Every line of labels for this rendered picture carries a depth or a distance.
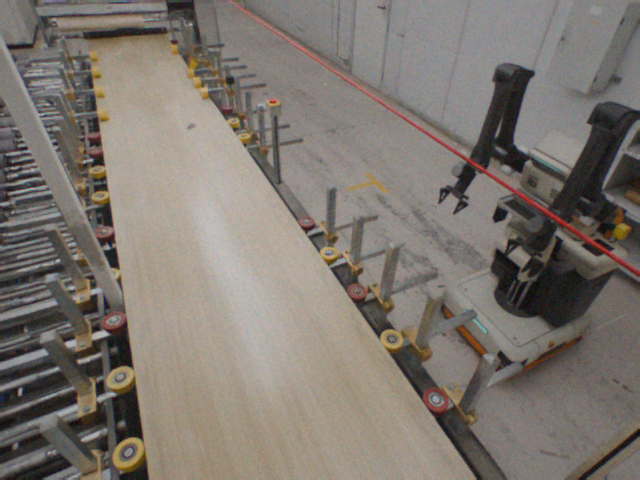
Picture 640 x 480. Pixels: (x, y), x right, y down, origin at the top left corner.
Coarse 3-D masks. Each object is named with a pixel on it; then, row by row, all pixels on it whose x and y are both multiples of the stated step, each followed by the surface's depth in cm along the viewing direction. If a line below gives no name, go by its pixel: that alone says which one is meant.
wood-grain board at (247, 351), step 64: (128, 64) 356; (128, 128) 258; (128, 192) 203; (192, 192) 205; (256, 192) 207; (128, 256) 167; (192, 256) 168; (256, 256) 170; (320, 256) 171; (128, 320) 141; (192, 320) 142; (256, 320) 144; (320, 320) 145; (192, 384) 124; (256, 384) 124; (320, 384) 125; (384, 384) 126; (192, 448) 109; (256, 448) 110; (320, 448) 111; (384, 448) 111; (448, 448) 112
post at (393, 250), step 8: (392, 248) 140; (400, 248) 142; (392, 256) 142; (384, 264) 149; (392, 264) 146; (384, 272) 151; (392, 272) 149; (384, 280) 153; (392, 280) 152; (384, 288) 154; (392, 288) 155; (384, 296) 157; (376, 312) 167; (384, 312) 164; (384, 320) 168
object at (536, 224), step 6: (540, 216) 143; (546, 216) 147; (570, 216) 143; (528, 222) 145; (534, 222) 144; (540, 222) 142; (546, 222) 143; (552, 222) 144; (528, 228) 145; (534, 228) 143; (540, 228) 142; (546, 228) 144; (540, 234) 145
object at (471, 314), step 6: (468, 312) 157; (474, 312) 158; (450, 318) 155; (456, 318) 155; (462, 318) 155; (468, 318) 156; (474, 318) 159; (438, 324) 152; (444, 324) 152; (450, 324) 153; (456, 324) 154; (438, 330) 150; (444, 330) 152; (432, 336) 150; (408, 342) 145; (402, 348) 145; (408, 348) 147; (390, 354) 142
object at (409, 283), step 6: (432, 270) 175; (414, 276) 172; (420, 276) 172; (426, 276) 172; (432, 276) 173; (402, 282) 169; (408, 282) 169; (414, 282) 169; (420, 282) 171; (396, 288) 166; (402, 288) 167; (408, 288) 170; (372, 294) 163; (366, 300) 160; (372, 300) 162; (360, 306) 160
